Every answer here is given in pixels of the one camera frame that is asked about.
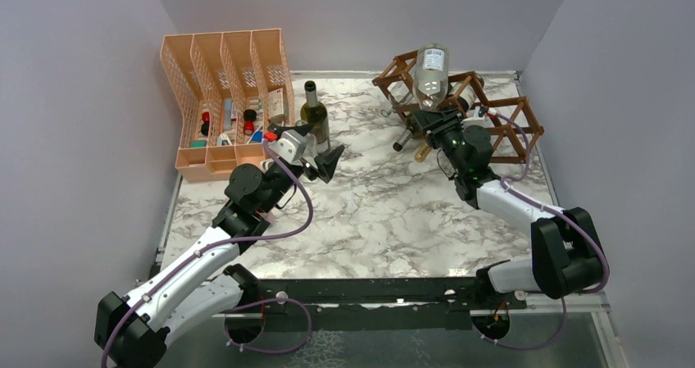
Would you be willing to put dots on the white box in organizer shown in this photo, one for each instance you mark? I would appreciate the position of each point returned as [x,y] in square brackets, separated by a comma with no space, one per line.
[276,108]

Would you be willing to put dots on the dark green wine bottle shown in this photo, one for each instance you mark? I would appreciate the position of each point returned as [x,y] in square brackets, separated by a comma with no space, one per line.
[314,113]

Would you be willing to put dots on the green bottle silver cap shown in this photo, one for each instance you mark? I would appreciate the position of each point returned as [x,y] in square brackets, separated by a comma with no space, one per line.
[410,131]

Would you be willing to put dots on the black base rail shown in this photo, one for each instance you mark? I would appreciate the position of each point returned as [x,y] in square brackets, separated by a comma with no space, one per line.
[293,305]

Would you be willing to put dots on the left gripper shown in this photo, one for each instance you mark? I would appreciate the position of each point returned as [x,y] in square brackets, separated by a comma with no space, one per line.
[325,165]

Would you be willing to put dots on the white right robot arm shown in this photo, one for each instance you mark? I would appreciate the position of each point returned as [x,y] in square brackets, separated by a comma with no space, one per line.
[566,255]

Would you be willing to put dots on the orange plastic desk organizer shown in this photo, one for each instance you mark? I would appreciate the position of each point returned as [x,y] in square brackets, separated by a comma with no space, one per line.
[224,73]

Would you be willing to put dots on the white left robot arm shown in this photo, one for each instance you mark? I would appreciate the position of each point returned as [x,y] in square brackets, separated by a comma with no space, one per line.
[136,329]

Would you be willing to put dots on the red black cap item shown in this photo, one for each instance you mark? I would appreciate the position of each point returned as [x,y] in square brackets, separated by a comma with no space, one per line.
[249,120]

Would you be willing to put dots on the clear empty bottle left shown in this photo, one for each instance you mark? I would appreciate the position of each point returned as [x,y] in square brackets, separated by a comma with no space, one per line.
[398,94]

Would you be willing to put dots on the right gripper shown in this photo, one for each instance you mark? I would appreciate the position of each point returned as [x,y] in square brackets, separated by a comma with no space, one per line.
[438,119]

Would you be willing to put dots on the clear glass bottle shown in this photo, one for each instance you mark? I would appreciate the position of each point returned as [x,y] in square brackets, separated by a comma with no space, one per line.
[313,149]

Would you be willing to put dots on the clear bottle with white label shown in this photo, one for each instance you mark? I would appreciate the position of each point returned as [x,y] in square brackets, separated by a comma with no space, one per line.
[430,78]

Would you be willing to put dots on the brown wooden wine rack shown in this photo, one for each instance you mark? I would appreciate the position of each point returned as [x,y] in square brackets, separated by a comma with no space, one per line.
[514,127]

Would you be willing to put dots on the red black small item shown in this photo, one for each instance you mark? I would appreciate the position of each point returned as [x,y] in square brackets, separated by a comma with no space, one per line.
[205,125]

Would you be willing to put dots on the dark red gold-foil bottle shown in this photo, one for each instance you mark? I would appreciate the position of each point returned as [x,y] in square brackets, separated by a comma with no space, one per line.
[458,98]

